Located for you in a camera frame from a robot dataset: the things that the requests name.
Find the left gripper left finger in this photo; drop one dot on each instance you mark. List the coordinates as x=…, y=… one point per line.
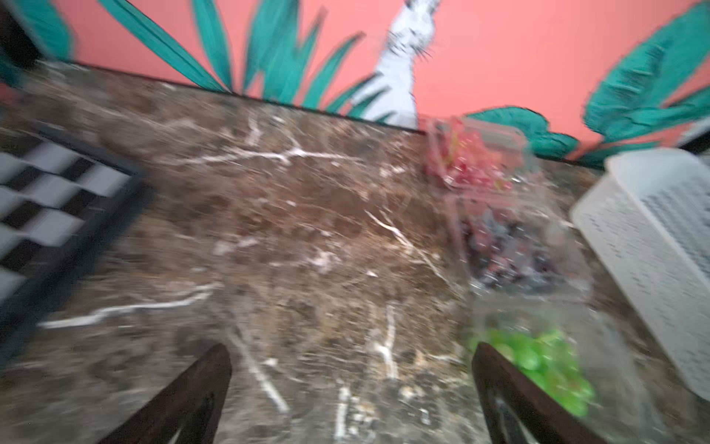
x=188, y=410

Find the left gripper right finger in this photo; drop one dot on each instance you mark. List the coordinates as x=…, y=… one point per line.
x=512, y=403

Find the green grape bunch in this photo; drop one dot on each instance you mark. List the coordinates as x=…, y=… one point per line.
x=550, y=360

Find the white plastic perforated basket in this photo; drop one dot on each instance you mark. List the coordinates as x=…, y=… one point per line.
x=647, y=220

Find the clear plastic clamshell container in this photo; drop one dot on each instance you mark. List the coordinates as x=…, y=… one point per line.
x=521, y=161

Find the red grape bunch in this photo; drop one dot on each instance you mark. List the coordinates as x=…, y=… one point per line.
x=459, y=158

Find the black white checkerboard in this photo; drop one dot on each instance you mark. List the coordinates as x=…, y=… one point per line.
x=63, y=203

